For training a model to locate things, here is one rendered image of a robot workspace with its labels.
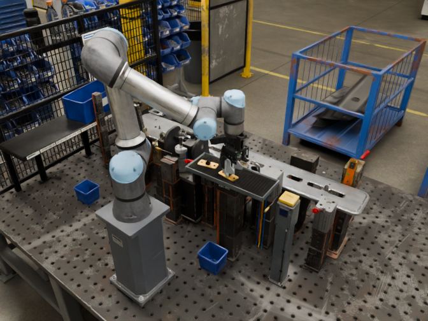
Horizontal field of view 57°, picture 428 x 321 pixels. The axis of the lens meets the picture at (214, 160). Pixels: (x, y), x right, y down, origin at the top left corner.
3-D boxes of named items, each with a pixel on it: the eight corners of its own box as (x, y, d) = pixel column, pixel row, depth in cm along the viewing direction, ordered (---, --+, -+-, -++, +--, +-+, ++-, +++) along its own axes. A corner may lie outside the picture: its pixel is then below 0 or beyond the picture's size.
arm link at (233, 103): (221, 88, 144) (245, 88, 143) (221, 115, 150) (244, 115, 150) (221, 97, 137) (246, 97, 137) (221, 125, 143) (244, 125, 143)
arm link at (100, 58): (80, 41, 113) (224, 124, 127) (91, 30, 122) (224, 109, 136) (65, 74, 118) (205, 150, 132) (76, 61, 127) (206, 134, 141)
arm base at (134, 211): (130, 228, 145) (127, 207, 139) (104, 211, 153) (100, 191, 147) (160, 207, 155) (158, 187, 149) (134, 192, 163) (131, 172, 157)
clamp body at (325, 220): (329, 261, 184) (343, 200, 164) (320, 277, 177) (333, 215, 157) (309, 252, 189) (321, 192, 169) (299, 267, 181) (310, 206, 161)
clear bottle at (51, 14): (65, 37, 228) (57, 0, 217) (55, 40, 224) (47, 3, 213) (58, 35, 231) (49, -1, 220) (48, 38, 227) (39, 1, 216)
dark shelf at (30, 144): (147, 99, 260) (146, 95, 258) (23, 162, 198) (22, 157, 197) (123, 91, 270) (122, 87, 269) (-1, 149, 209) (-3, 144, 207)
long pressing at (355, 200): (373, 192, 181) (374, 189, 180) (357, 220, 165) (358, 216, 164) (147, 113, 246) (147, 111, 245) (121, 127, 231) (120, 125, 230)
